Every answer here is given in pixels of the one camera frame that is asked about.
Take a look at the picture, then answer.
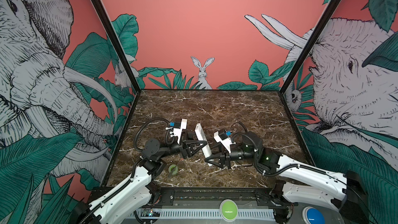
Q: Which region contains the white remote control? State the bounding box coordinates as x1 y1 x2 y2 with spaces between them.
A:
194 123 214 166

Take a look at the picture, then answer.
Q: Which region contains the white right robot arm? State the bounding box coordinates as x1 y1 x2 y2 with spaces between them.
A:
204 128 371 224

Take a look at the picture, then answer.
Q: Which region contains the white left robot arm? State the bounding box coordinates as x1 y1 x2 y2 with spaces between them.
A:
67 118 208 224

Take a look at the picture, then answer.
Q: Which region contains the green tape roll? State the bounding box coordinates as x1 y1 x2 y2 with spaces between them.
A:
168 164 178 177

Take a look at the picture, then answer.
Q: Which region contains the green push button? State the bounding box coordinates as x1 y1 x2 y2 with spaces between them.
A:
219 199 238 222

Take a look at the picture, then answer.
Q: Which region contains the blue push button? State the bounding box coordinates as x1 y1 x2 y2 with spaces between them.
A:
302 206 325 224

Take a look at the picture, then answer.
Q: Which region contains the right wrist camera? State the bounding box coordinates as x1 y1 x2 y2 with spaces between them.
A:
214 129 232 152

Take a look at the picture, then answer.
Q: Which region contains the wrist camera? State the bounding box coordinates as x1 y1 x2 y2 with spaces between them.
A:
165 119 188 144
214 129 232 152

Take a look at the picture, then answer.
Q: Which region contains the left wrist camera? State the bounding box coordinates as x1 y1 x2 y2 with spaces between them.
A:
165 119 188 144

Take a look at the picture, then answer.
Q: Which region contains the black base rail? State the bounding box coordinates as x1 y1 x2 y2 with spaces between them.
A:
154 187 295 208

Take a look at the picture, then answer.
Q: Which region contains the white slotted cable duct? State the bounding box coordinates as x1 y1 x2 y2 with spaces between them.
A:
136 208 275 221

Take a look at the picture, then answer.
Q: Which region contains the black left corner post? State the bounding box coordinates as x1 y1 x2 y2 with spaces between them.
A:
90 0 141 94

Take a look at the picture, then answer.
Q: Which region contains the black corner post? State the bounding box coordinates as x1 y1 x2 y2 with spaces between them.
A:
279 0 341 94
90 0 141 94

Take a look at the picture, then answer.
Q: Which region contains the black right corner post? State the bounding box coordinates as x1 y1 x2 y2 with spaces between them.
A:
279 0 341 94

